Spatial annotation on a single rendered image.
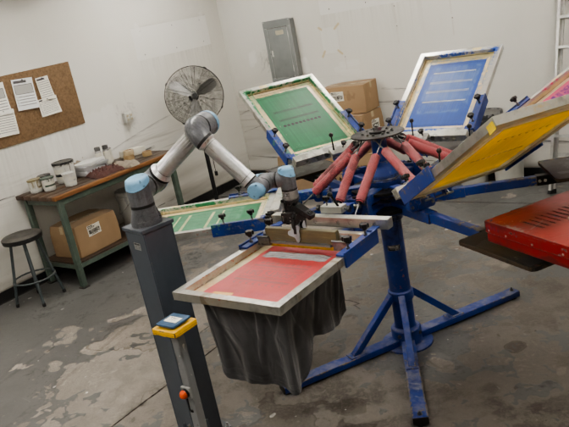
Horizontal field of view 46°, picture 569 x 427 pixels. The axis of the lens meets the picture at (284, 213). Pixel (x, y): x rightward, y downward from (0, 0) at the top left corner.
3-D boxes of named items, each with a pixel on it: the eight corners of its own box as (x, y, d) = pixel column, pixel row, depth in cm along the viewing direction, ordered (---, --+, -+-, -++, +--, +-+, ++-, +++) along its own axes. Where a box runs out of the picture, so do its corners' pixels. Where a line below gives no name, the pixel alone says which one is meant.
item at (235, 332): (299, 397, 279) (279, 304, 266) (218, 378, 306) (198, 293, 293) (303, 393, 281) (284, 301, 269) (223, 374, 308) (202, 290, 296)
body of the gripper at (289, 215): (291, 219, 321) (287, 196, 318) (306, 220, 316) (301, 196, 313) (282, 224, 316) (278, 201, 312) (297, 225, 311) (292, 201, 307)
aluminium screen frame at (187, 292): (280, 316, 256) (278, 307, 255) (174, 300, 291) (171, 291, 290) (377, 239, 315) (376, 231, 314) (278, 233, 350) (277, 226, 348)
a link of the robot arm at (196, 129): (185, 114, 293) (268, 189, 293) (195, 110, 303) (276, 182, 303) (171, 134, 298) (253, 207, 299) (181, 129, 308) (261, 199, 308)
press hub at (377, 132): (423, 363, 383) (392, 132, 344) (364, 352, 406) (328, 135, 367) (450, 330, 412) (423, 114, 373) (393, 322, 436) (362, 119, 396)
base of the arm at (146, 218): (125, 226, 324) (120, 207, 321) (151, 216, 333) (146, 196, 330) (142, 230, 313) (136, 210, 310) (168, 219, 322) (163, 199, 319)
